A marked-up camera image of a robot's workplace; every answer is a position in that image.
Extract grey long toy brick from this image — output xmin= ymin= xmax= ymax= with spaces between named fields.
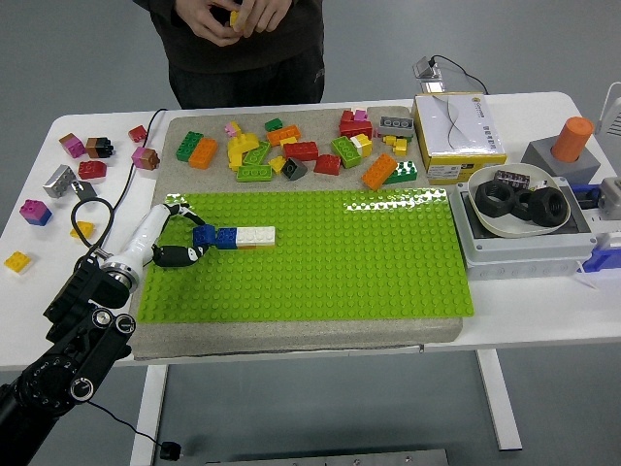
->
xmin=377 ymin=115 xmax=416 ymax=139

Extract yellow curved toy brick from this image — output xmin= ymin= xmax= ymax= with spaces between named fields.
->
xmin=226 ymin=131 xmax=261 ymax=157

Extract grey junction box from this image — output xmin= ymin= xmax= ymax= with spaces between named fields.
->
xmin=448 ymin=177 xmax=598 ymax=283

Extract green white toy brick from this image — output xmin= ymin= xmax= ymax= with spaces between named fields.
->
xmin=382 ymin=159 xmax=419 ymax=186

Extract dark purple strip part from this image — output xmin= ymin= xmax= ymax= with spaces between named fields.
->
xmin=494 ymin=169 xmax=532 ymax=191

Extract orange long toy brick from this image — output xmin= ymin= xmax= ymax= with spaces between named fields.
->
xmin=266 ymin=124 xmax=303 ymax=147
xmin=361 ymin=152 xmax=399 ymax=190

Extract white zip tie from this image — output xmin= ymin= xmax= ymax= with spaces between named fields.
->
xmin=574 ymin=261 xmax=601 ymax=291

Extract lime green toy brick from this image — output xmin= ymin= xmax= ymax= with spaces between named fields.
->
xmin=241 ymin=140 xmax=273 ymax=167
xmin=331 ymin=135 xmax=363 ymax=170

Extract white yellow cardboard box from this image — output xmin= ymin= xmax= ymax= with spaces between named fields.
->
xmin=411 ymin=91 xmax=509 ymax=175

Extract grey-brown foam mat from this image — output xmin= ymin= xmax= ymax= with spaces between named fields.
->
xmin=123 ymin=105 xmax=465 ymax=361

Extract lime green flat brick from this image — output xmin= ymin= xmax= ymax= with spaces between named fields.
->
xmin=236 ymin=164 xmax=274 ymax=183

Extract orange cylinder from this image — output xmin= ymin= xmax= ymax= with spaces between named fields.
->
xmin=550 ymin=116 xmax=596 ymax=164

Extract dark grey slope brick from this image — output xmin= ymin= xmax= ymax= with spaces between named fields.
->
xmin=281 ymin=158 xmax=310 ymax=182

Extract black table cable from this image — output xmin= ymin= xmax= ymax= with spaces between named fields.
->
xmin=110 ymin=107 xmax=169 ymax=215

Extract grey metal plate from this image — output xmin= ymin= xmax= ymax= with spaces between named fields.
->
xmin=206 ymin=449 xmax=450 ymax=466

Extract person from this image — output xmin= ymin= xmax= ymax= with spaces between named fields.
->
xmin=133 ymin=0 xmax=326 ymax=111

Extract green studded baseplate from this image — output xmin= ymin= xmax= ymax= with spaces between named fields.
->
xmin=135 ymin=187 xmax=475 ymax=324

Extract large black hex nut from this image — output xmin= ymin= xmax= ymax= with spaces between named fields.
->
xmin=474 ymin=180 xmax=516 ymax=218
xmin=527 ymin=186 xmax=570 ymax=227

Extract person's left hand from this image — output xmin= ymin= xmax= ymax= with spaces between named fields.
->
xmin=235 ymin=0 xmax=292 ymax=39

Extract grey slope toy piece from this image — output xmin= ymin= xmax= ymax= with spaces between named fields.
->
xmin=71 ymin=180 xmax=99 ymax=201

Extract grey connector block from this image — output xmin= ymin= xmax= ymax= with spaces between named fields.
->
xmin=595 ymin=177 xmax=621 ymax=222

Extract white frame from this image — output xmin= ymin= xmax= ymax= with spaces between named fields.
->
xmin=594 ymin=82 xmax=621 ymax=137

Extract grey block holder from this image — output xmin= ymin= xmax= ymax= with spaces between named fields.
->
xmin=521 ymin=138 xmax=603 ymax=184

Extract red long toy brick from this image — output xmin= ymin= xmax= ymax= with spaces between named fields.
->
xmin=283 ymin=141 xmax=320 ymax=162

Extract blue plastic fixture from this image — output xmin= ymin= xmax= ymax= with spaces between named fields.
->
xmin=571 ymin=183 xmax=621 ymax=274

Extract magenta blue toy brick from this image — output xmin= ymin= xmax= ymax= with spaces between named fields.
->
xmin=18 ymin=198 xmax=53 ymax=228

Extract person's right hand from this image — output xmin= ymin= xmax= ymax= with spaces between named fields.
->
xmin=175 ymin=0 xmax=244 ymax=49

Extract black plug with thin cord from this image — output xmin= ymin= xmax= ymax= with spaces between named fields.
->
xmin=89 ymin=400 xmax=181 ymax=461

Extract blue square toy brick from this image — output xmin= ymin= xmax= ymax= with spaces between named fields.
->
xmin=215 ymin=226 xmax=239 ymax=251
xmin=192 ymin=224 xmax=218 ymax=250

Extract white bowl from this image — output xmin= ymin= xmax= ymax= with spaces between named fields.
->
xmin=466 ymin=162 xmax=572 ymax=239

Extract brown black toy brick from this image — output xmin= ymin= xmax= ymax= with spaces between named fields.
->
xmin=85 ymin=136 xmax=115 ymax=160

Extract red stacked toy bricks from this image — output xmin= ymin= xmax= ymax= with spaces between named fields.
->
xmin=338 ymin=110 xmax=375 ymax=141

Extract white long toy brick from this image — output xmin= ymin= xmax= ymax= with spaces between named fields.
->
xmin=236 ymin=225 xmax=278 ymax=248

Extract small black hex nut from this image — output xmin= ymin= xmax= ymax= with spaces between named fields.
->
xmin=509 ymin=187 xmax=536 ymax=222

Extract silver toy brick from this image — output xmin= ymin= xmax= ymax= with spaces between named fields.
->
xmin=43 ymin=163 xmax=79 ymax=199

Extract white table leg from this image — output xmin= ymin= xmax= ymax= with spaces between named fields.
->
xmin=129 ymin=363 xmax=170 ymax=466
xmin=474 ymin=348 xmax=524 ymax=452

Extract dark green toy brick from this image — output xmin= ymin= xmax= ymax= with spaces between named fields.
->
xmin=175 ymin=129 xmax=204 ymax=161

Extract clear plastic device stand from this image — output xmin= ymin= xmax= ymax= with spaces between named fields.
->
xmin=411 ymin=55 xmax=447 ymax=94

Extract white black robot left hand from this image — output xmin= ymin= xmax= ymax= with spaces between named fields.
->
xmin=115 ymin=203 xmax=214 ymax=269

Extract thin black device cable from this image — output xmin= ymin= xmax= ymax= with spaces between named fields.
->
xmin=433 ymin=53 xmax=490 ymax=96

